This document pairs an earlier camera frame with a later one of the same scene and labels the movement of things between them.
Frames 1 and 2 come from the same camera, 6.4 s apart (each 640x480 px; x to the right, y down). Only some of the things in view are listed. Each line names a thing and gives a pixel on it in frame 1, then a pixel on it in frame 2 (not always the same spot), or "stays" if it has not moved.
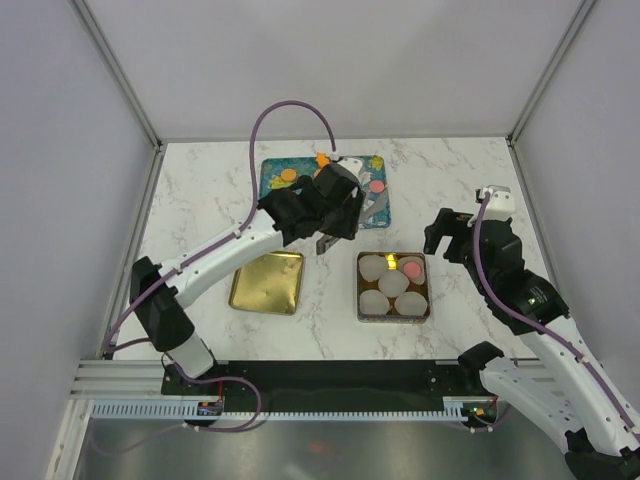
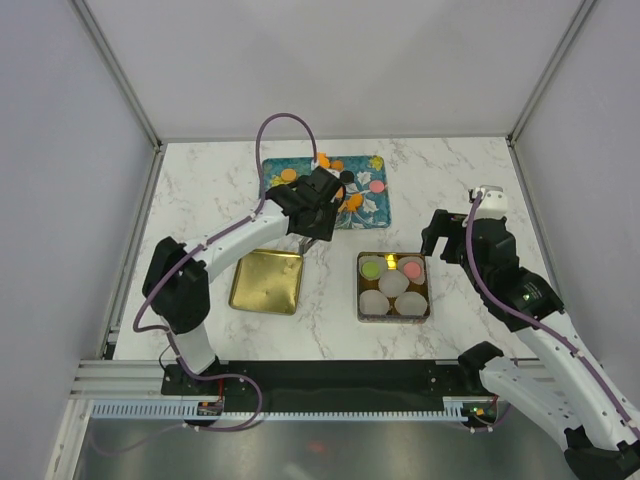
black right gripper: x=443 y=225 stays
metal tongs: x=325 y=242 -> x=303 y=244
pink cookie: x=412 y=269 stays
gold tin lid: x=269 y=283 stays
